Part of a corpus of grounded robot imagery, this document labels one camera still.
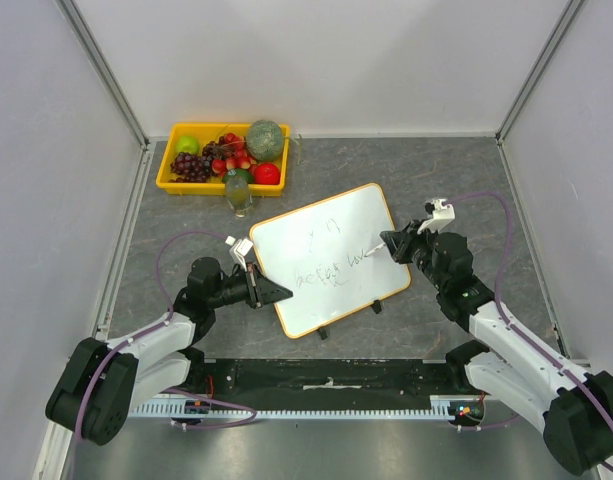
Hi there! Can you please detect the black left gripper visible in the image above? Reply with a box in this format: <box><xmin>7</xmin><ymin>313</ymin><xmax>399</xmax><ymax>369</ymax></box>
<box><xmin>208</xmin><ymin>262</ymin><xmax>291</xmax><ymax>309</ymax></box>

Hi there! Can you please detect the yellow framed whiteboard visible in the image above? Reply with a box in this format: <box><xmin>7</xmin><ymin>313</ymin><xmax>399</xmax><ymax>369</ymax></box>
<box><xmin>249</xmin><ymin>183</ymin><xmax>412</xmax><ymax>339</ymax></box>

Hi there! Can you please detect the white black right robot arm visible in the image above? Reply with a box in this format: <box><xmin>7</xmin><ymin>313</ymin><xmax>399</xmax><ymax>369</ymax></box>
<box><xmin>380</xmin><ymin>221</ymin><xmax>613</xmax><ymax>475</ymax></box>

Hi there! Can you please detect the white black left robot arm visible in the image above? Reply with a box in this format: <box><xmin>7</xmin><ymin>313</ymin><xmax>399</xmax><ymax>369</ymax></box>
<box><xmin>45</xmin><ymin>257</ymin><xmax>293</xmax><ymax>446</ymax></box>

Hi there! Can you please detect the black right whiteboard foot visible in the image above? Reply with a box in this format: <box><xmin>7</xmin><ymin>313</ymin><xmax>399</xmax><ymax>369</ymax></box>
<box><xmin>371</xmin><ymin>300</ymin><xmax>383</xmax><ymax>315</ymax></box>

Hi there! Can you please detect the red tomato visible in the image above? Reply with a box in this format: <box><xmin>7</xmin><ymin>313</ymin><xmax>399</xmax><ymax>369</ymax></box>
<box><xmin>253</xmin><ymin>162</ymin><xmax>281</xmax><ymax>185</ymax></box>

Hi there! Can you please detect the green avocado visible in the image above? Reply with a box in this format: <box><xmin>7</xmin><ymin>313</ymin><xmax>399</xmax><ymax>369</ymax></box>
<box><xmin>222</xmin><ymin>168</ymin><xmax>254</xmax><ymax>184</ymax></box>

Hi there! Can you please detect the red cherry bunch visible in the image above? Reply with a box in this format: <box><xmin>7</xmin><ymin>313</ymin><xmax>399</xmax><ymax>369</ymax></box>
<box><xmin>204</xmin><ymin>132</ymin><xmax>256</xmax><ymax>176</ymax></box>

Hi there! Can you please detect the dark purple grape bunch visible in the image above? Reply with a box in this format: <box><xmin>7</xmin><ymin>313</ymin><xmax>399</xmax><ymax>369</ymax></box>
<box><xmin>169</xmin><ymin>146</ymin><xmax>217</xmax><ymax>183</ymax></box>

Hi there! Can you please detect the green netted melon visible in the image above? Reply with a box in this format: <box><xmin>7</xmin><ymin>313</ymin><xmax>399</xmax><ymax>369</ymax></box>
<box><xmin>246</xmin><ymin>120</ymin><xmax>284</xmax><ymax>161</ymax></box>

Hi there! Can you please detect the green apple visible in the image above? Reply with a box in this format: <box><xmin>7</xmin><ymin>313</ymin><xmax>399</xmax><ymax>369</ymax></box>
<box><xmin>175</xmin><ymin>135</ymin><xmax>200</xmax><ymax>155</ymax></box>

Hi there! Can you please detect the yellow plastic fruit tray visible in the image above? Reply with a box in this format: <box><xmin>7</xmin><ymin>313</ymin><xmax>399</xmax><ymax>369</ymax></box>
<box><xmin>156</xmin><ymin>123</ymin><xmax>290</xmax><ymax>197</ymax></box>

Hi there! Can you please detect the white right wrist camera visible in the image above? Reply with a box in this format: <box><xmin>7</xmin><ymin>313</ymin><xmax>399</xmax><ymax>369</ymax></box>
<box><xmin>417</xmin><ymin>198</ymin><xmax>455</xmax><ymax>234</ymax></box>

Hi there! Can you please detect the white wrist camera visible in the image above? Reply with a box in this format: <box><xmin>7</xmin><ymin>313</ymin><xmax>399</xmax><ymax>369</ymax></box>
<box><xmin>224</xmin><ymin>236</ymin><xmax>254</xmax><ymax>269</ymax></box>
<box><xmin>417</xmin><ymin>198</ymin><xmax>455</xmax><ymax>234</ymax></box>

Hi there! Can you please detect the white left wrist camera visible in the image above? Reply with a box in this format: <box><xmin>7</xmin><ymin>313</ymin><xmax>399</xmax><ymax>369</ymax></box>
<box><xmin>224</xmin><ymin>236</ymin><xmax>254</xmax><ymax>269</ymax></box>

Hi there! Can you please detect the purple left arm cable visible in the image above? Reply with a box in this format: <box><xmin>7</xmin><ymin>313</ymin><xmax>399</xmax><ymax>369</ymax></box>
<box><xmin>74</xmin><ymin>229</ymin><xmax>260</xmax><ymax>444</ymax></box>

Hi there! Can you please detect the light blue cable duct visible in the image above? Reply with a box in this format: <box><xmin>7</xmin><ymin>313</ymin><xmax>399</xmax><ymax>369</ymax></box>
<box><xmin>129</xmin><ymin>395</ymin><xmax>455</xmax><ymax>421</ymax></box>

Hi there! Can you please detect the aluminium frame post left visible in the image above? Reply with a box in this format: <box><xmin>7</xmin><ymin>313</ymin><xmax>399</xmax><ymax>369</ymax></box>
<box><xmin>56</xmin><ymin>0</ymin><xmax>150</xmax><ymax>150</ymax></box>

